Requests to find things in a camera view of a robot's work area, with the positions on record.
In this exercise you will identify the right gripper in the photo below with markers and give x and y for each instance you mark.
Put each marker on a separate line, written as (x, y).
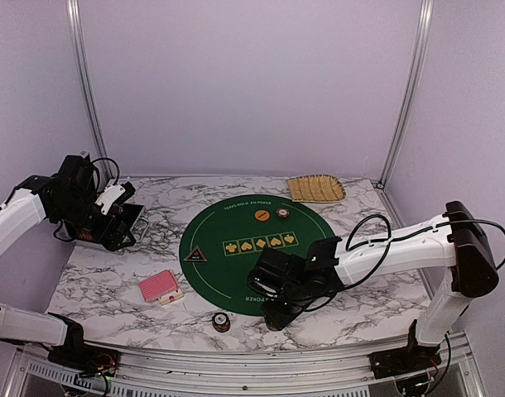
(277, 319)

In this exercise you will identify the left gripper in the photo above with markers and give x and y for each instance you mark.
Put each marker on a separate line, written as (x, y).
(100, 236)

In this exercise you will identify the orange chip stack top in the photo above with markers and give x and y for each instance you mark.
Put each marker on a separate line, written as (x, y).
(283, 213)

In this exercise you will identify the orange big blind button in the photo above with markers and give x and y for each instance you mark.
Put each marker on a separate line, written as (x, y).
(262, 215)

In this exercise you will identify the triangular all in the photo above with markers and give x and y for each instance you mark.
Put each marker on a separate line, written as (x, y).
(196, 255)

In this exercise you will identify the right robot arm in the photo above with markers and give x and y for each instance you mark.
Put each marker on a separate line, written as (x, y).
(453, 241)

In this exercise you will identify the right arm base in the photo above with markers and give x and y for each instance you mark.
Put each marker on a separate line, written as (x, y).
(403, 360)

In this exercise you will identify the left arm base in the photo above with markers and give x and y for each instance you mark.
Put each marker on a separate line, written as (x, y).
(89, 360)

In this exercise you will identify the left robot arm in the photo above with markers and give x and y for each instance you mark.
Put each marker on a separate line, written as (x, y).
(89, 215)

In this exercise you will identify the red playing card deck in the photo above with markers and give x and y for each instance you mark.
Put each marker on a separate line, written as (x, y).
(157, 286)

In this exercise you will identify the brown poker chip stack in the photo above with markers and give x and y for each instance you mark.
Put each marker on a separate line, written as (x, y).
(221, 322)

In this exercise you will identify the round green poker mat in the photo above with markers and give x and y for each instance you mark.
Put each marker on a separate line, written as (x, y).
(232, 239)

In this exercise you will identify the gold card deck box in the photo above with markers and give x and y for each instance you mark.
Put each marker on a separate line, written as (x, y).
(170, 297)

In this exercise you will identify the woven bamboo tray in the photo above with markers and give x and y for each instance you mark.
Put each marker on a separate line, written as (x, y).
(316, 189)

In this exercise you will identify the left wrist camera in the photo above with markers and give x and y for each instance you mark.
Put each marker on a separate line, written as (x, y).
(114, 194)

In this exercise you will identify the front aluminium rail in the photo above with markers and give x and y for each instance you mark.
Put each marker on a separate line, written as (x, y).
(334, 371)

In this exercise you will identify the left aluminium frame post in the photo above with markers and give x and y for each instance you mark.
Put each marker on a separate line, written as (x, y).
(77, 37)

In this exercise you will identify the aluminium frame post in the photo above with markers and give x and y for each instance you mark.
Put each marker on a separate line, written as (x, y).
(77, 37)
(418, 58)

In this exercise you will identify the right aluminium frame post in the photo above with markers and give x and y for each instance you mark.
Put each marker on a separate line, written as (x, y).
(418, 58)

